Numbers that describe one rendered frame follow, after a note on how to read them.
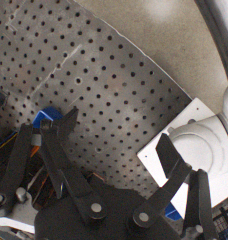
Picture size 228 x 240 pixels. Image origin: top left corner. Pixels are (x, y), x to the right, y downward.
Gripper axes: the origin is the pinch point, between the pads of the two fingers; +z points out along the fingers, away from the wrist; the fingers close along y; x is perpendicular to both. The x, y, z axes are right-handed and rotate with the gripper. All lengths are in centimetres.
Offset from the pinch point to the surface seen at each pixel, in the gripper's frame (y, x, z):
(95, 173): -1, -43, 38
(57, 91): -25.4, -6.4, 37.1
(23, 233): -20, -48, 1
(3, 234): -17.7, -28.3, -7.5
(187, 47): 46, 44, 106
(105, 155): 1.6, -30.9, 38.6
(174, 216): 53, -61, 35
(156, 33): 17, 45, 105
